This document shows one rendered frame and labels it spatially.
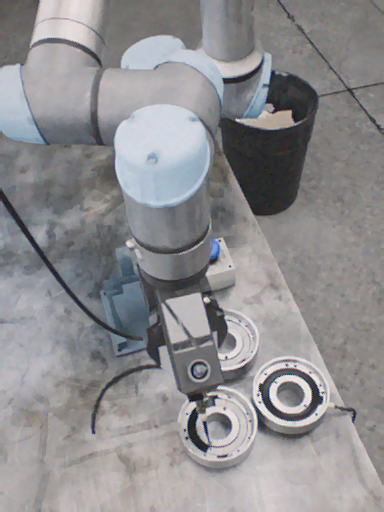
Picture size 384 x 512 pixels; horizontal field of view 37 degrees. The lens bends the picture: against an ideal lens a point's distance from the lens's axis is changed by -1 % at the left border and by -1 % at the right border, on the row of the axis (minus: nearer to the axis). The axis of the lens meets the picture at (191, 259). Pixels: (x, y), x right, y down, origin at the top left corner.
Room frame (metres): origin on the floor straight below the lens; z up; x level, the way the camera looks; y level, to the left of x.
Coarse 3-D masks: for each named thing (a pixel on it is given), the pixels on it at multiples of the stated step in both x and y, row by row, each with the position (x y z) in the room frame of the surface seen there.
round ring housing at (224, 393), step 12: (228, 396) 0.36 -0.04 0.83; (240, 396) 0.35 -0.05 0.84; (192, 408) 0.35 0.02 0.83; (216, 408) 0.34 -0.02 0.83; (228, 408) 0.34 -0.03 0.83; (240, 408) 0.34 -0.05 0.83; (252, 408) 0.33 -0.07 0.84; (180, 420) 0.33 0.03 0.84; (216, 420) 0.34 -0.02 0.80; (228, 420) 0.33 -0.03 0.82; (252, 420) 0.32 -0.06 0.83; (180, 432) 0.31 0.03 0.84; (204, 432) 0.31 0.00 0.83; (252, 432) 0.31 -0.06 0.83; (192, 444) 0.30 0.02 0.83; (216, 444) 0.29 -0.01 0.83; (228, 444) 0.29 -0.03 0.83; (252, 444) 0.29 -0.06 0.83; (192, 456) 0.28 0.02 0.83; (204, 456) 0.27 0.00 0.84; (216, 456) 0.28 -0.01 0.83; (228, 456) 0.27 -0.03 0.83; (240, 456) 0.27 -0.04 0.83
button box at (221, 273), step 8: (216, 240) 0.63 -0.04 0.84; (224, 248) 0.62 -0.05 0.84; (224, 256) 0.60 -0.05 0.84; (216, 264) 0.58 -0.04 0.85; (224, 264) 0.58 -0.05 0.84; (232, 264) 0.58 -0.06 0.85; (208, 272) 0.57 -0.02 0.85; (216, 272) 0.57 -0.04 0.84; (224, 272) 0.57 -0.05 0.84; (232, 272) 0.57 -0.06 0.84; (208, 280) 0.56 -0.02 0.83; (216, 280) 0.56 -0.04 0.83; (224, 280) 0.57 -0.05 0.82; (232, 280) 0.57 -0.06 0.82; (216, 288) 0.56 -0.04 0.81; (224, 288) 0.57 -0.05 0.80
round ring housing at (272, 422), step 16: (272, 368) 0.40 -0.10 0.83; (304, 368) 0.39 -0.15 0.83; (256, 384) 0.37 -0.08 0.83; (272, 384) 0.37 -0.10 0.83; (288, 384) 0.38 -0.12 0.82; (304, 384) 0.37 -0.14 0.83; (256, 400) 0.35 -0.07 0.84; (272, 400) 0.35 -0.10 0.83; (304, 400) 0.34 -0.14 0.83; (272, 416) 0.33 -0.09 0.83; (320, 416) 0.32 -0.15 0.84; (288, 432) 0.31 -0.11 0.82; (304, 432) 0.31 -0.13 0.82
